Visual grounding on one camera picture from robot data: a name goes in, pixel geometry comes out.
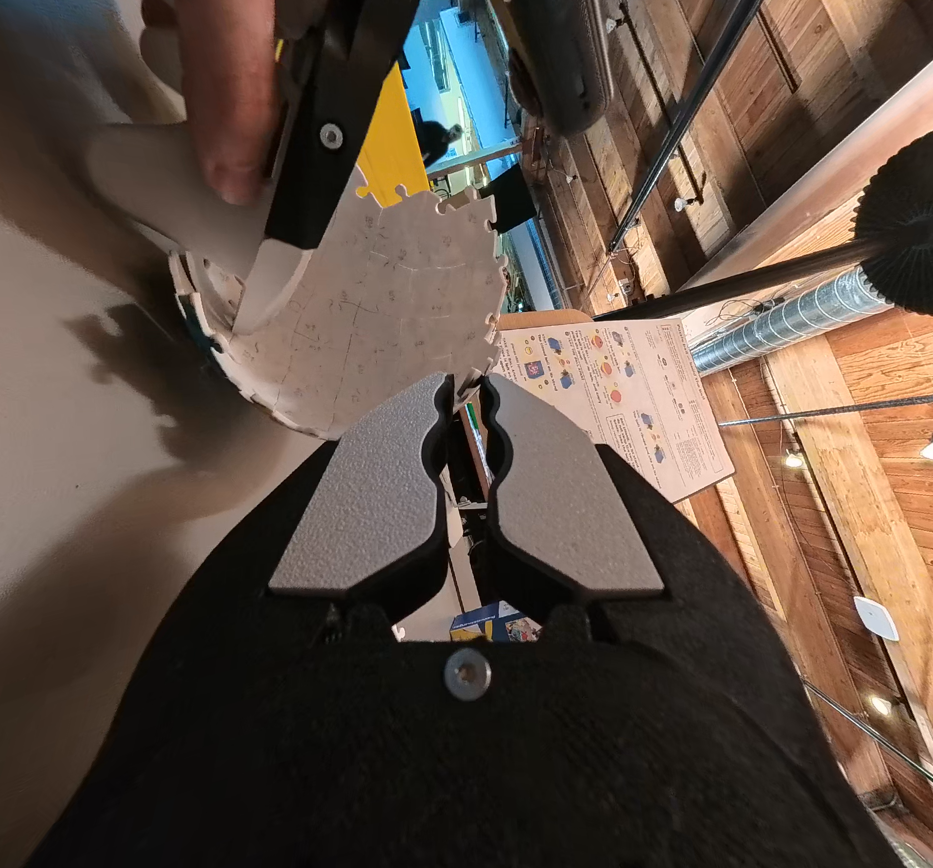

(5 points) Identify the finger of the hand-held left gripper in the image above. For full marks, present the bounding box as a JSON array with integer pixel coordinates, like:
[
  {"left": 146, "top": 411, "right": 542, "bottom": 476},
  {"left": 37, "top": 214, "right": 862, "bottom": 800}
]
[
  {"left": 84, "top": 124, "right": 272, "bottom": 260},
  {"left": 230, "top": 240, "right": 316, "bottom": 337}
]

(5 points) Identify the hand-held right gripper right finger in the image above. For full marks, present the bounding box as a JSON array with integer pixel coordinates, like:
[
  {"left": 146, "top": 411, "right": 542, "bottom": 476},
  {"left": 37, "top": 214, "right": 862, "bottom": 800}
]
[{"left": 481, "top": 372, "right": 666, "bottom": 612}]

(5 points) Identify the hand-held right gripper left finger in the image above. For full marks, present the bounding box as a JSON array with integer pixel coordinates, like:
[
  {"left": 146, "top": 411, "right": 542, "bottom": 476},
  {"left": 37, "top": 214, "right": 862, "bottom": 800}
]
[{"left": 268, "top": 372, "right": 451, "bottom": 617}]

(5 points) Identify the assembled white puzzle sheet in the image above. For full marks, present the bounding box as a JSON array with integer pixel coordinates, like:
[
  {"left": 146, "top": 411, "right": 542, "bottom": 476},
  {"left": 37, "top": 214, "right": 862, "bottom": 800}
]
[{"left": 170, "top": 183, "right": 513, "bottom": 440}]

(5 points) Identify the blue puzzle box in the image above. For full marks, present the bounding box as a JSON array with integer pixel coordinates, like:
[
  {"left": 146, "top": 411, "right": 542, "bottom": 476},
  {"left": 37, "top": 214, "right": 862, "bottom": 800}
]
[{"left": 448, "top": 600, "right": 545, "bottom": 643}]

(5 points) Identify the person's left hand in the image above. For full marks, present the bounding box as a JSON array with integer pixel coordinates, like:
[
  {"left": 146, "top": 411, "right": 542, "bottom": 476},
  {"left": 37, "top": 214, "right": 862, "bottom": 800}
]
[{"left": 142, "top": 0, "right": 284, "bottom": 207}]

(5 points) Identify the yellow panel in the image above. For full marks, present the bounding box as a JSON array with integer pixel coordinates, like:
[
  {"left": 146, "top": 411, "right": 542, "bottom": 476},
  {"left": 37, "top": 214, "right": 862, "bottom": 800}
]
[{"left": 356, "top": 62, "right": 432, "bottom": 192}]

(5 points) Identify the printed instruction sheet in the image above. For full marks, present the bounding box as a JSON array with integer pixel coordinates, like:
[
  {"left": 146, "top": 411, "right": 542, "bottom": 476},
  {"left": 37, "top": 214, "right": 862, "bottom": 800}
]
[{"left": 494, "top": 317, "right": 736, "bottom": 504}]

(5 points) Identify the black box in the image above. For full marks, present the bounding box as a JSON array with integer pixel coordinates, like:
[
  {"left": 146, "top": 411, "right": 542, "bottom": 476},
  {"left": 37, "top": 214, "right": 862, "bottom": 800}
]
[{"left": 477, "top": 164, "right": 542, "bottom": 233}]

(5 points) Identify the black metal pole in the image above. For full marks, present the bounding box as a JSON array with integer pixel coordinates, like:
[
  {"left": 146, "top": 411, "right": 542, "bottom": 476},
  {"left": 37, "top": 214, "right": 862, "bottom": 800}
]
[{"left": 592, "top": 237, "right": 879, "bottom": 324}]

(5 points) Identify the white ceiling device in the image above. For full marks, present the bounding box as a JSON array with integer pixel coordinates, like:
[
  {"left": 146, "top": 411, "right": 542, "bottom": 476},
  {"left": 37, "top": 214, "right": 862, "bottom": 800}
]
[{"left": 853, "top": 594, "right": 902, "bottom": 643}]

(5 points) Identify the black pleated lamp shade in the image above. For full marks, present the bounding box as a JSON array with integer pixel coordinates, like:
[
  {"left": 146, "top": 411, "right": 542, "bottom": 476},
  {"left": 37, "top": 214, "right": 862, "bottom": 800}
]
[{"left": 851, "top": 132, "right": 933, "bottom": 315}]

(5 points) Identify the silver ventilation duct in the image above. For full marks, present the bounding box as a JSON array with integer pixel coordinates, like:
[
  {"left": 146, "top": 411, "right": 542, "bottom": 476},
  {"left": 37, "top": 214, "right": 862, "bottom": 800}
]
[{"left": 689, "top": 266, "right": 899, "bottom": 373}]

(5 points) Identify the black ceiling rail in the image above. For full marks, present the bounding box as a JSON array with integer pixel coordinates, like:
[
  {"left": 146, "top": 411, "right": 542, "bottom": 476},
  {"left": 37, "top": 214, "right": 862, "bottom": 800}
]
[{"left": 607, "top": 0, "right": 797, "bottom": 255}]

